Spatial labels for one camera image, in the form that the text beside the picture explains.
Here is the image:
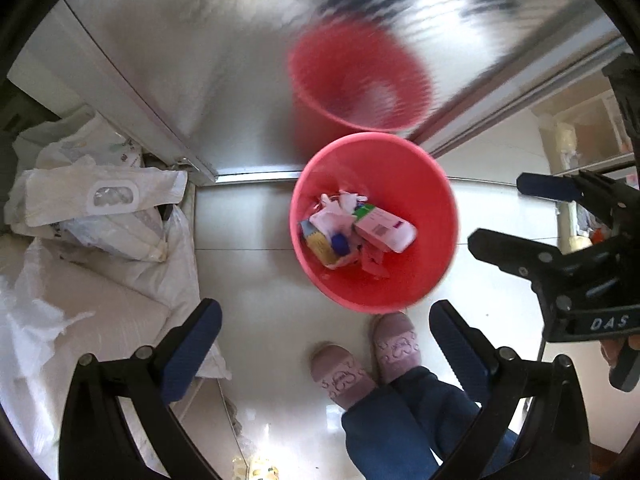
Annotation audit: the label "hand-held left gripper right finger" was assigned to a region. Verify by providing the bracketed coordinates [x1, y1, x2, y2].
[429, 300, 597, 480]

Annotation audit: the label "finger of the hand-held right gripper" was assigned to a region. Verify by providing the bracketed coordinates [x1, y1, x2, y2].
[516, 169, 628, 241]
[468, 228, 628, 311]

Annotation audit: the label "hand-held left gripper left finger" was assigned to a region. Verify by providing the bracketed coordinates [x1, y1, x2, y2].
[59, 298, 223, 480]

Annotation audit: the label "red plastic bin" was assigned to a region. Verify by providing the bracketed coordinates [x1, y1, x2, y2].
[289, 131, 460, 315]

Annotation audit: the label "white cardboard box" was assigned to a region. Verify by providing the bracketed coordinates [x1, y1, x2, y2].
[352, 202, 418, 254]

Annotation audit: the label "pink plastic package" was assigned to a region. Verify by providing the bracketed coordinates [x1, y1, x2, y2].
[357, 245, 388, 278]

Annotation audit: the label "yellow bristle scrub brush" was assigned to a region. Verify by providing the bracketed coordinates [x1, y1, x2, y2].
[298, 220, 351, 268]

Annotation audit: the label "white rubber glove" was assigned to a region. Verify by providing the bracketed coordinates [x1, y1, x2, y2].
[309, 190, 371, 241]

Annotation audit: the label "person's right hand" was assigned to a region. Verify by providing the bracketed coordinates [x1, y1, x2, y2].
[599, 341, 622, 370]

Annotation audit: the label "large white sack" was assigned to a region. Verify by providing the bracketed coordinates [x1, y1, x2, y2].
[0, 207, 233, 411]

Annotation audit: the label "blue jeans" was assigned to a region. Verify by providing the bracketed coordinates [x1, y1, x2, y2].
[341, 366, 518, 480]

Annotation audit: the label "crumpled white plastic sheet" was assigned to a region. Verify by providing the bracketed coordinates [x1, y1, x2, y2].
[0, 275, 96, 396]

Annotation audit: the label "white package with flap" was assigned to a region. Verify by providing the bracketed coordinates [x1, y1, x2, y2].
[5, 155, 190, 228]

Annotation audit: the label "white printed plastic bag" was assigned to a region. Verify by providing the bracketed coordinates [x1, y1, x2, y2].
[12, 104, 146, 171]

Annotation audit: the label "metal cabinet door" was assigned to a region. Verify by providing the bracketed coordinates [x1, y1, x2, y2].
[60, 0, 631, 183]

